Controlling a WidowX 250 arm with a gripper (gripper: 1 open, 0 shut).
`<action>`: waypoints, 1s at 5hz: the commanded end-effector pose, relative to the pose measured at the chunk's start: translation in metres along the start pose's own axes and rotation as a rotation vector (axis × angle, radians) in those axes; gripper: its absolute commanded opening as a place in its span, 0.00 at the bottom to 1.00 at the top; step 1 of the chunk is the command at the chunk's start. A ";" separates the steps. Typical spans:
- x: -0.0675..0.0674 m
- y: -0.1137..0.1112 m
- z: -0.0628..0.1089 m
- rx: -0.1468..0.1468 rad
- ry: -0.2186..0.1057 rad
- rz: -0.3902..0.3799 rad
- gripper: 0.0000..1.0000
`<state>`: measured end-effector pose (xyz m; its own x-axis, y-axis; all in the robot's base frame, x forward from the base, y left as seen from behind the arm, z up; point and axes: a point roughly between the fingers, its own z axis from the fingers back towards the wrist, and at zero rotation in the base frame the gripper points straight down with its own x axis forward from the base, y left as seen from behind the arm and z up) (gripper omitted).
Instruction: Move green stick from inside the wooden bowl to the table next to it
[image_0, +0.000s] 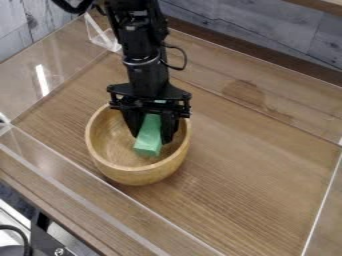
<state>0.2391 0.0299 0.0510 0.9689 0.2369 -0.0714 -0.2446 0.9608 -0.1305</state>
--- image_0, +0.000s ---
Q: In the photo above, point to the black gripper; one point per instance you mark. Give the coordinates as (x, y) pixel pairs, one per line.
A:
(149, 93)

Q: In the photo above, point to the green rectangular stick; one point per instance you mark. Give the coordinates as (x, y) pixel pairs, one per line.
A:
(149, 140)

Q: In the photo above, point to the round wooden bowl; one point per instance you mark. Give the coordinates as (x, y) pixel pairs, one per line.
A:
(110, 145)

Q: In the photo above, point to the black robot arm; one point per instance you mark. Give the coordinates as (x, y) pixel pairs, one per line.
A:
(141, 29)

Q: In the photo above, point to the clear acrylic tray walls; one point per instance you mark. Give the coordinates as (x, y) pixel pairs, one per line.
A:
(258, 189)

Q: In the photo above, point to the clear acrylic corner bracket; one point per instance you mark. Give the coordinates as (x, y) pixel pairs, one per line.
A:
(101, 37)

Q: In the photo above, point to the black table leg frame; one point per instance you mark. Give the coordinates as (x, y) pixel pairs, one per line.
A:
(45, 245)

